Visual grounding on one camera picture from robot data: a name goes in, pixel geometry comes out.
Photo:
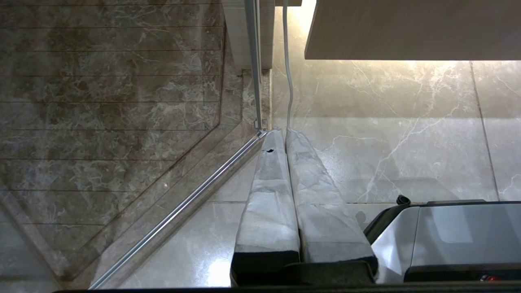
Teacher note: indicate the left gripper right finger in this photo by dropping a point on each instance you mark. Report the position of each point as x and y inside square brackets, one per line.
[321, 211]

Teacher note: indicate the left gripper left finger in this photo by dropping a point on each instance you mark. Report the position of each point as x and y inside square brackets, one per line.
[266, 211]

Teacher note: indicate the glass shower panel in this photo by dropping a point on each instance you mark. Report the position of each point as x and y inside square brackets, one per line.
[110, 122]

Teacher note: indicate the wooden vanity cabinet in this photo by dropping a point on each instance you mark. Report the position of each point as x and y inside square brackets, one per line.
[411, 28]

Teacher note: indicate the metal shower door frame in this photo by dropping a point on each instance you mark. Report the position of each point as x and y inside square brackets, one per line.
[255, 65]

